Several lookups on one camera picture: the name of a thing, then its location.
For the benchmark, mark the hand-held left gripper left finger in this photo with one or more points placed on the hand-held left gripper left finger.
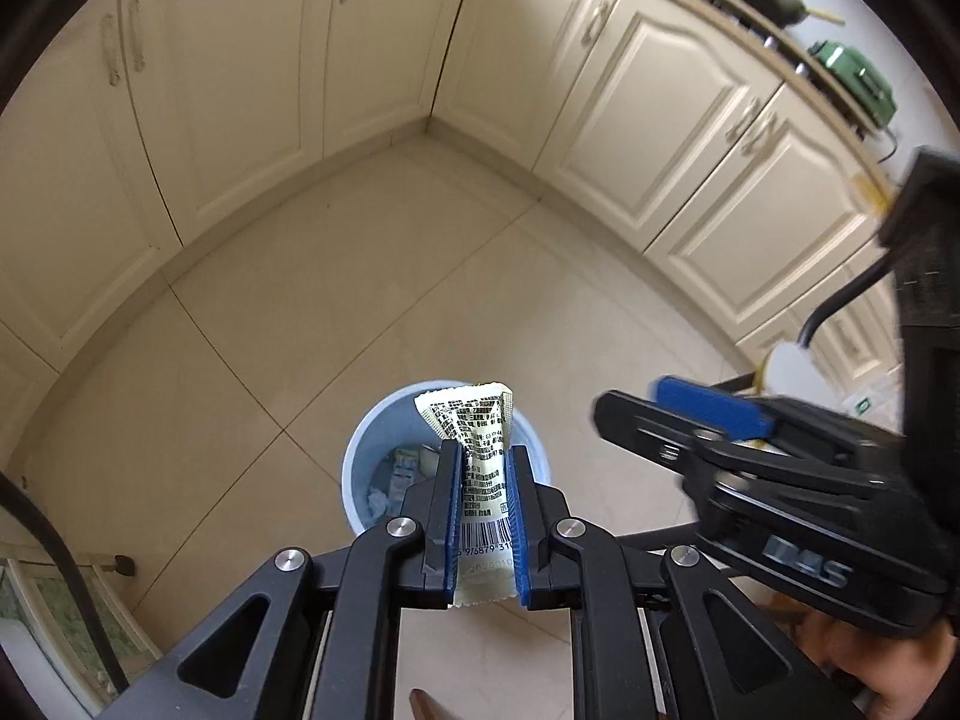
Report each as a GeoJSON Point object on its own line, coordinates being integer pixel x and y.
{"type": "Point", "coordinates": [450, 517]}

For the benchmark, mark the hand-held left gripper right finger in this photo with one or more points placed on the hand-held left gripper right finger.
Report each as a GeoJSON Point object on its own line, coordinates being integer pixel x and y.
{"type": "Point", "coordinates": [519, 521]}

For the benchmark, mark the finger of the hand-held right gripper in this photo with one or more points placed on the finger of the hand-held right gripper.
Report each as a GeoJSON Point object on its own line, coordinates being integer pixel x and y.
{"type": "Point", "coordinates": [652, 427]}
{"type": "Point", "coordinates": [712, 405]}

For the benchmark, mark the cream printed snack wrapper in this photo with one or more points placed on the cream printed snack wrapper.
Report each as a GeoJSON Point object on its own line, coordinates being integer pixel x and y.
{"type": "Point", "coordinates": [480, 450]}

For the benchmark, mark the blue plastic trash bin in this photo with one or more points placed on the blue plastic trash bin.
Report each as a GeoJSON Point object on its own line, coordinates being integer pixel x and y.
{"type": "Point", "coordinates": [371, 442]}

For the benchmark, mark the person's right hand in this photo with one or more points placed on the person's right hand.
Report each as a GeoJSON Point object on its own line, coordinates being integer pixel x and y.
{"type": "Point", "coordinates": [922, 679]}

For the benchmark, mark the small blue white packet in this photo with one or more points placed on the small blue white packet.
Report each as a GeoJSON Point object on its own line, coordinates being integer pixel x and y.
{"type": "Point", "coordinates": [405, 469]}

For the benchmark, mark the crumpled white paper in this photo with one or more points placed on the crumpled white paper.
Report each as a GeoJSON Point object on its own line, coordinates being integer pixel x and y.
{"type": "Point", "coordinates": [376, 501]}

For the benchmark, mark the clear plastic bag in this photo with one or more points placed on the clear plastic bag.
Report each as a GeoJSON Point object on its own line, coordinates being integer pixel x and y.
{"type": "Point", "coordinates": [862, 405]}

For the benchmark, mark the cream lower kitchen cabinet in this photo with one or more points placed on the cream lower kitchen cabinet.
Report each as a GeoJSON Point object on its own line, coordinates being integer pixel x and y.
{"type": "Point", "coordinates": [225, 90]}
{"type": "Point", "coordinates": [660, 142]}

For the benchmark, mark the small black door stopper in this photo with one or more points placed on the small black door stopper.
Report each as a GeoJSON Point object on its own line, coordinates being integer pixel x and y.
{"type": "Point", "coordinates": [120, 564]}

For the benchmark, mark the green electric cooker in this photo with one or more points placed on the green electric cooker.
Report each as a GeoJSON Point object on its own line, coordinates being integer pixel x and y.
{"type": "Point", "coordinates": [855, 79]}

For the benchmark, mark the green patterned cream frame panel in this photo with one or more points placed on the green patterned cream frame panel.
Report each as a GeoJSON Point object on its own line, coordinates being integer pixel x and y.
{"type": "Point", "coordinates": [45, 607]}

